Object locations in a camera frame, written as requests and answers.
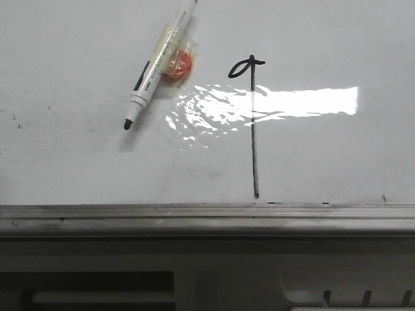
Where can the red magnet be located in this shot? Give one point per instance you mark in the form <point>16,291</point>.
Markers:
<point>182,61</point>

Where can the white marker with black tip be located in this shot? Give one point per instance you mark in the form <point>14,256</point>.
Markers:
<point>163,52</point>

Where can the grey slotted base housing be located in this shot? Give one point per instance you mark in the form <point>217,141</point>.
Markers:
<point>208,274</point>

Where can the white whiteboard with aluminium frame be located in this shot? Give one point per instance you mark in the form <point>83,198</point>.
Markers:
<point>298,119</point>

